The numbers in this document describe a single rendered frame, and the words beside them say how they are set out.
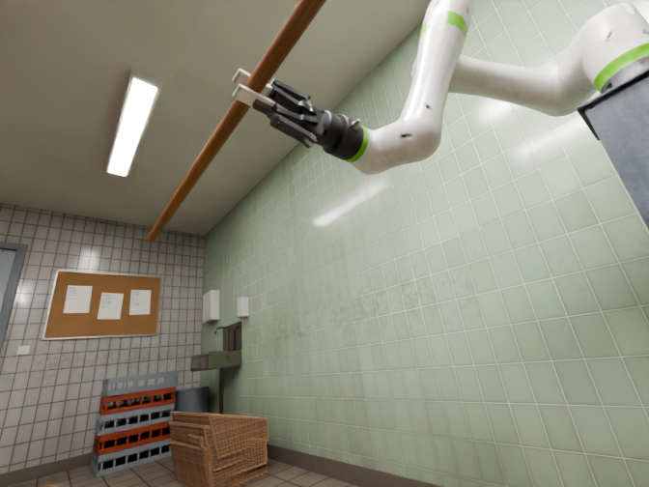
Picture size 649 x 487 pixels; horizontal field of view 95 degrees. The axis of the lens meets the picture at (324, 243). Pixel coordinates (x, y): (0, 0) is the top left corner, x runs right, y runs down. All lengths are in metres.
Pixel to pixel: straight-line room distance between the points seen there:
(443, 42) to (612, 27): 0.41
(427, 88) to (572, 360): 1.11
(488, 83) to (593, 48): 0.24
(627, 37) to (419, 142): 0.57
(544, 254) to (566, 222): 0.14
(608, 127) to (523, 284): 0.74
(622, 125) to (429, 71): 0.43
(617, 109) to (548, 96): 0.27
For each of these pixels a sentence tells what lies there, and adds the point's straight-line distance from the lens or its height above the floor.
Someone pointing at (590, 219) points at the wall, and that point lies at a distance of 1.49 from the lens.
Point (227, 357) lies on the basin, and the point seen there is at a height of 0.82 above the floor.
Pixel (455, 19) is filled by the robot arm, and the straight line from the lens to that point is 0.98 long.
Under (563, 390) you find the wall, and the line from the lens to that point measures 1.51.
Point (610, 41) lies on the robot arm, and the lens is 1.10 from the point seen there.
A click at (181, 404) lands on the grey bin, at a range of 3.82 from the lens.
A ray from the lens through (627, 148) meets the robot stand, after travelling 0.94.
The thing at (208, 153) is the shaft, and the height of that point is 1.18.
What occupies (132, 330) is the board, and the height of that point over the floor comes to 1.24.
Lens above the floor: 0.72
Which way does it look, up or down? 21 degrees up
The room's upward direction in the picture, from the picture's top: 7 degrees counter-clockwise
